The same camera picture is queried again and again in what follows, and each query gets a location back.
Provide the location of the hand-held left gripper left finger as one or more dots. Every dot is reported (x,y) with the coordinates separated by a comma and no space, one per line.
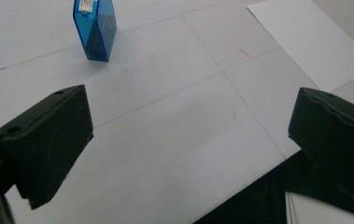
(47,140)

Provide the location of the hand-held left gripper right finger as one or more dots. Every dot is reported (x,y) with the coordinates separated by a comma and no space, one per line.
(336,140)

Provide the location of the blue transparent stamp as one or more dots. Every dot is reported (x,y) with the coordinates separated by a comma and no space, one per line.
(98,34)

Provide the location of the white sheet of paper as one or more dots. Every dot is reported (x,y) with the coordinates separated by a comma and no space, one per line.
(314,40)

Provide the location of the white table cover board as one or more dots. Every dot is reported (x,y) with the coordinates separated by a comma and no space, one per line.
(171,137)

